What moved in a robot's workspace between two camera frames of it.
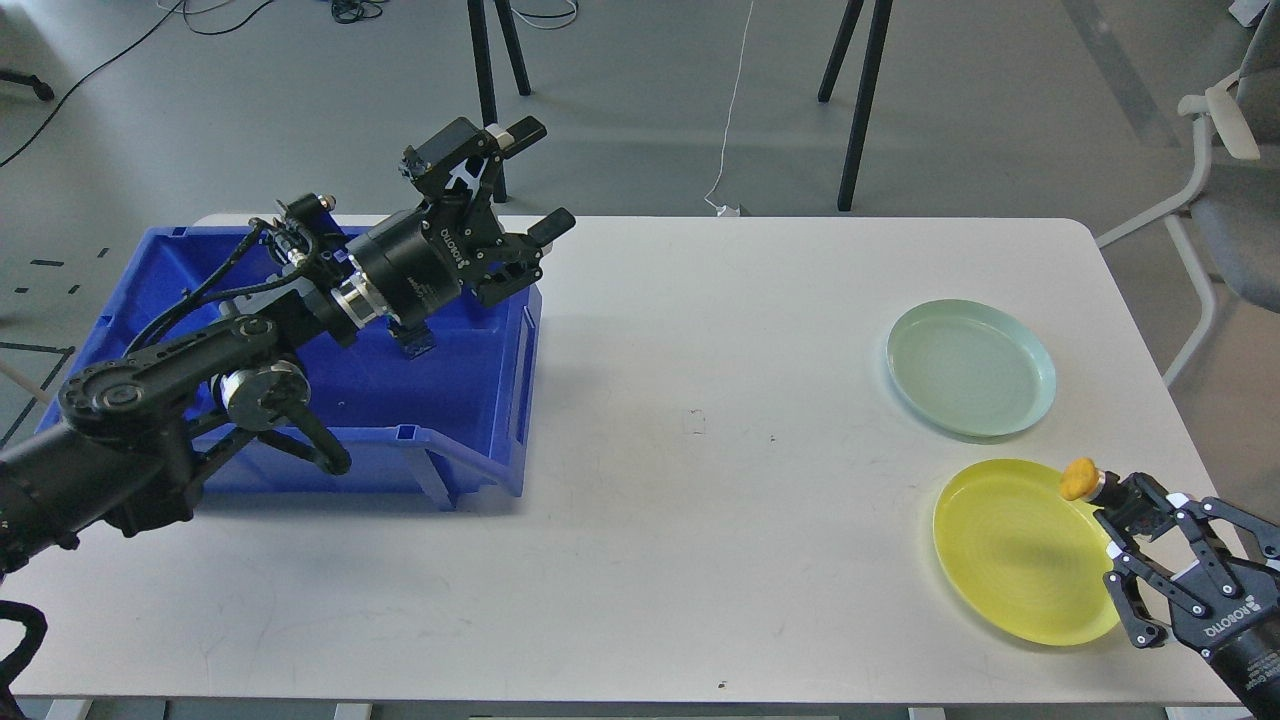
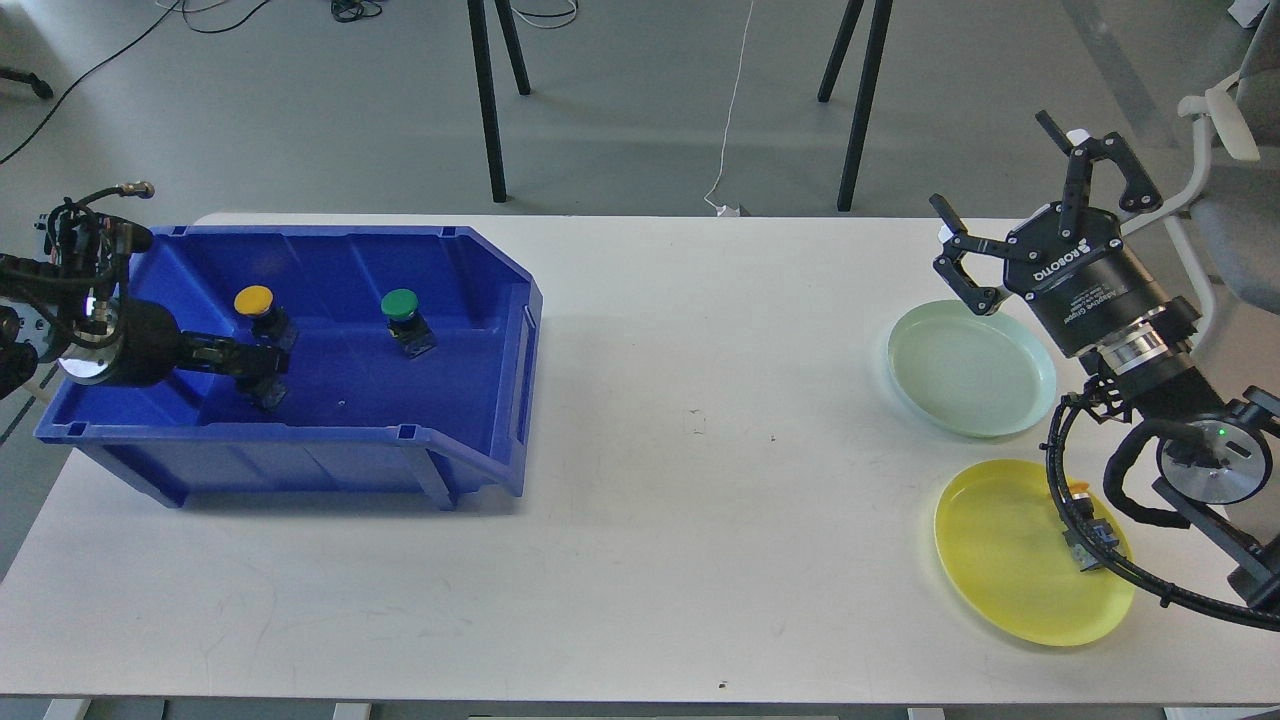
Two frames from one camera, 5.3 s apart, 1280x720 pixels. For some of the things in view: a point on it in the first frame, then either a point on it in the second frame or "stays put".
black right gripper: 1243,602 to 1067,260
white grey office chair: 1229,224 stays put
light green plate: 971,367 stays put
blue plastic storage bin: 409,408 stays put
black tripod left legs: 479,39 stays put
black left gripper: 399,266 to 151,345
